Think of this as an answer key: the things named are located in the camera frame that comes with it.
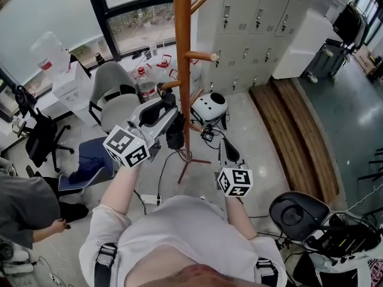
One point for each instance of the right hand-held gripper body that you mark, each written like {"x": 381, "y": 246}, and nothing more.
{"x": 236, "y": 179}

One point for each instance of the black office chair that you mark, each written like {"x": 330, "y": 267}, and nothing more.
{"x": 42, "y": 136}

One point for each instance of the wooden bench platform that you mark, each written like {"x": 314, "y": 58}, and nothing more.
{"x": 296, "y": 142}

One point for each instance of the black shell chair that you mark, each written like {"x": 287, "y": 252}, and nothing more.
{"x": 296, "y": 215}

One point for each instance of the brown wooden coat rack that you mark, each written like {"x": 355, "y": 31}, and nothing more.
{"x": 183, "y": 70}

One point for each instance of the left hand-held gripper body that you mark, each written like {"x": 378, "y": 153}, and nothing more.
{"x": 127, "y": 146}

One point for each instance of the black bag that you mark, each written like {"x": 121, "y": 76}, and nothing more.
{"x": 348, "y": 22}

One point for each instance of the person's left forearm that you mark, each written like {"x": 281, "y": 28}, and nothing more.
{"x": 124, "y": 187}

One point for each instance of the white cabinet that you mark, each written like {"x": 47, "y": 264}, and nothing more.
{"x": 299, "y": 46}

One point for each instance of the white power strip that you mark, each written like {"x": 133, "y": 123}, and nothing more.
{"x": 150, "y": 199}

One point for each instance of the black headphones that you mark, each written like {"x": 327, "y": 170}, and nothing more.
{"x": 22, "y": 97}

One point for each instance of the person's white shirt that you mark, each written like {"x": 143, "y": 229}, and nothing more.
{"x": 179, "y": 238}

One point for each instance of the grey metal lockers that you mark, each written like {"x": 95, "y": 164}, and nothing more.
{"x": 254, "y": 34}

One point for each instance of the person's right forearm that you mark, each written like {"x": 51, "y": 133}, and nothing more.
{"x": 240, "y": 217}

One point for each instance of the small black floor device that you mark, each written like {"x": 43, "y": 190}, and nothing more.
{"x": 207, "y": 135}

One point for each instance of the blue chair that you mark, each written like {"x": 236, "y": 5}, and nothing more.
{"x": 89, "y": 160}

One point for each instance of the dark drink bottle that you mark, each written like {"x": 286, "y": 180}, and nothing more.
{"x": 100, "y": 58}

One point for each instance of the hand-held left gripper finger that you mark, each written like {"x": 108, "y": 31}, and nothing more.
{"x": 168, "y": 100}

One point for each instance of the white cardboard box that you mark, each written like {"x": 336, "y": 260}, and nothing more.
{"x": 73, "y": 94}

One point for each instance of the grey office chair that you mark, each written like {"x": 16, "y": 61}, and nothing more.
{"x": 115, "y": 100}

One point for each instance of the black wheeled cart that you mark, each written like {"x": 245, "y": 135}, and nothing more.
{"x": 324, "y": 60}

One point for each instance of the clear plastic container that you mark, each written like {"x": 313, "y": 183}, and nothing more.
{"x": 51, "y": 52}

